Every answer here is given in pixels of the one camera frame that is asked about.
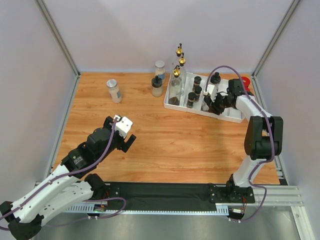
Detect right aluminium corner post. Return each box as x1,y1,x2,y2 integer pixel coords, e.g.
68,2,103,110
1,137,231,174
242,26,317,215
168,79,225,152
251,0,301,79

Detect red lid sauce jar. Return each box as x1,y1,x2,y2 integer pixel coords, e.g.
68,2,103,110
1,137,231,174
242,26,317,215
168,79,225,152
241,76,251,92

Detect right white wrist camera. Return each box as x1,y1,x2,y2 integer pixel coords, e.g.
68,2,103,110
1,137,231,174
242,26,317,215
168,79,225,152
203,84,218,102

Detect oil bottle dark sauce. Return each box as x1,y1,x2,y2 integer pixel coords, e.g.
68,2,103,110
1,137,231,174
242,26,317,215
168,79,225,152
174,43,185,73
168,65,182,106

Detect black lid jar behind bottle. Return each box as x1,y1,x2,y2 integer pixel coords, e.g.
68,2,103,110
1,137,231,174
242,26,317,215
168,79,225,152
151,75,163,97

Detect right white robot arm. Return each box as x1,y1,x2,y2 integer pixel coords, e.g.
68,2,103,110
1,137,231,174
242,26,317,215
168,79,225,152
203,79,284,203

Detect black label spice shaker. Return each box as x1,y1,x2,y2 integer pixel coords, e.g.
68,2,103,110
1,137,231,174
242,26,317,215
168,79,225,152
192,75,202,92

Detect silver lid jar blue label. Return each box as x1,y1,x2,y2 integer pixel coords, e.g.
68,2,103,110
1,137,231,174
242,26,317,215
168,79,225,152
155,60,166,80

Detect oil bottle dark sauce back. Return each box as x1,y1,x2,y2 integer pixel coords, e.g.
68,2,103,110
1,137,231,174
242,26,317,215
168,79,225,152
168,65,182,106

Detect aluminium corner post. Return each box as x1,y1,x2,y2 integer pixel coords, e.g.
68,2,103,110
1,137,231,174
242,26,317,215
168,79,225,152
34,0,81,77
251,0,301,79

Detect left aluminium corner post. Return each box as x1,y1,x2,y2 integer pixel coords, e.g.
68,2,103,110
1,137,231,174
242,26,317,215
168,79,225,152
34,0,81,77

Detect clear oil bottle gold spout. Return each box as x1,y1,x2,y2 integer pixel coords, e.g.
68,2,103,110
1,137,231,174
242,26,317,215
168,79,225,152
178,53,187,96

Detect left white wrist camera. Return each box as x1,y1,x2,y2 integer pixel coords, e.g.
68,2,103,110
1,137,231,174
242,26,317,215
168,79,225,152
113,115,133,139

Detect oil bottle dark sauce front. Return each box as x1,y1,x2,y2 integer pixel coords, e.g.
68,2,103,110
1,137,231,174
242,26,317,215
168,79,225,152
174,43,185,73

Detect black base mat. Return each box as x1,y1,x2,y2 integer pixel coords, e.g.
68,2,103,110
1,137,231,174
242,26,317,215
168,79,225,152
99,181,241,212

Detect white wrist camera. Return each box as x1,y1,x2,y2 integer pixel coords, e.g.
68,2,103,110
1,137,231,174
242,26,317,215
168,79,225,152
113,115,133,139
203,84,218,102

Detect black lid glass spice jar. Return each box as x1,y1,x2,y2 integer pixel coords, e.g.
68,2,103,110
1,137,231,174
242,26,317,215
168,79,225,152
209,71,221,90

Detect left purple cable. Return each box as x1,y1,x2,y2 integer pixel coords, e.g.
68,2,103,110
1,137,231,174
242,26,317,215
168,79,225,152
0,116,128,231

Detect silver lid jar white beads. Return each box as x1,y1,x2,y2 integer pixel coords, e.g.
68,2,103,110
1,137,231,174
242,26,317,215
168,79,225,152
106,79,122,104

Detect aluminium front rail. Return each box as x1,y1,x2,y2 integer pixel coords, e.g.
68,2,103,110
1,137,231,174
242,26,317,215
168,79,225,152
29,181,305,207

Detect small black lid jar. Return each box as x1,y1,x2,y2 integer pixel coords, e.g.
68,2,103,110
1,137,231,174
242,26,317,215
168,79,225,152
193,85,202,103
186,91,196,109

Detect white compartment tray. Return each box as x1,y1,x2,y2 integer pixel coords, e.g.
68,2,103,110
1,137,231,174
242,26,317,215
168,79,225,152
163,72,246,124

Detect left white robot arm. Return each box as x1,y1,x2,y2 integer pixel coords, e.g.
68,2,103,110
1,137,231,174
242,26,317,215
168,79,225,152
0,115,136,240

